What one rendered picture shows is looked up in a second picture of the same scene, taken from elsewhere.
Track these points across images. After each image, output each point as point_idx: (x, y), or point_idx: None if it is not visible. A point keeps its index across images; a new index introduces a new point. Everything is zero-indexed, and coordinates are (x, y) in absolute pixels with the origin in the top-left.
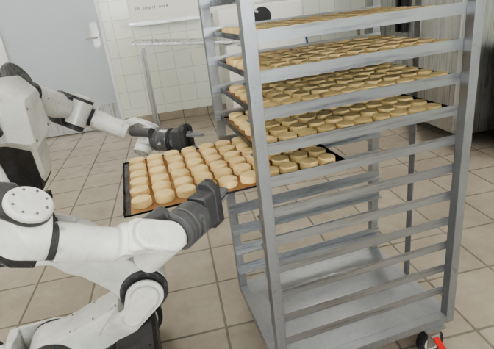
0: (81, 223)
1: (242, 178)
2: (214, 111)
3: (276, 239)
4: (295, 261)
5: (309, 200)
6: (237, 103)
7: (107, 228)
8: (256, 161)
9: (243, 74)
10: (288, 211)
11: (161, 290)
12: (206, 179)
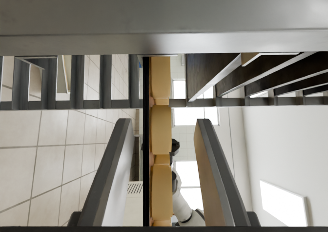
0: (187, 203)
1: None
2: (312, 44)
3: (108, 96)
4: (82, 82)
5: (137, 65)
6: (246, 81)
7: (181, 194)
8: (185, 108)
9: (262, 91)
10: (132, 83)
11: None
12: (179, 146)
